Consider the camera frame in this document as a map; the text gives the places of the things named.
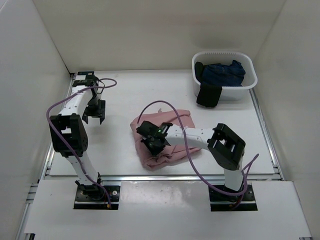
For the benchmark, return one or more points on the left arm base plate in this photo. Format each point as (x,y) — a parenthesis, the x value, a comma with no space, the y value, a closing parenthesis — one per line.
(92,197)

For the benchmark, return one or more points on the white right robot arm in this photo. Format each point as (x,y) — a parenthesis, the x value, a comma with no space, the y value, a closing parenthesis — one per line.
(226,147)

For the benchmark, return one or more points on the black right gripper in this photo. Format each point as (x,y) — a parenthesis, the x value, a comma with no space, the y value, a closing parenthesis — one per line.
(154,152)

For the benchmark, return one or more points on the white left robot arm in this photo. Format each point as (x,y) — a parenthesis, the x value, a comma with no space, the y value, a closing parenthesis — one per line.
(69,136)

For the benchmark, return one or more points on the pink trousers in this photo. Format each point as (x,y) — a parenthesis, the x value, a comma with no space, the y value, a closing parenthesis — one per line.
(171,155)

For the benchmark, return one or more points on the black garment over basket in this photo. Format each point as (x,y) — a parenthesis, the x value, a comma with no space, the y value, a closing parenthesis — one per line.
(207,95)

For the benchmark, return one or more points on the dark blue trousers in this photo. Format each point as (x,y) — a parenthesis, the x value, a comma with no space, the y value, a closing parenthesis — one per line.
(222,75)

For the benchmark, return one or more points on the white plastic basket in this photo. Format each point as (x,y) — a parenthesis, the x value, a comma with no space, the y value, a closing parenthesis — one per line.
(226,57)

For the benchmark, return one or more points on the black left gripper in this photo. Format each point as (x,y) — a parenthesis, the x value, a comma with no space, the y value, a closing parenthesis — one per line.
(100,112)

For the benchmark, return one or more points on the aluminium table frame rail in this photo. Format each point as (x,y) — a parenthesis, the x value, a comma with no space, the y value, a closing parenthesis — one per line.
(111,146)

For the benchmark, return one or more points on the white front cover board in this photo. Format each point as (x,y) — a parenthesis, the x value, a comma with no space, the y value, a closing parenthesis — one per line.
(160,210)

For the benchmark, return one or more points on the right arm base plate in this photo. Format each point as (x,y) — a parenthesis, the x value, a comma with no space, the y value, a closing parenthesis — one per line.
(224,203)

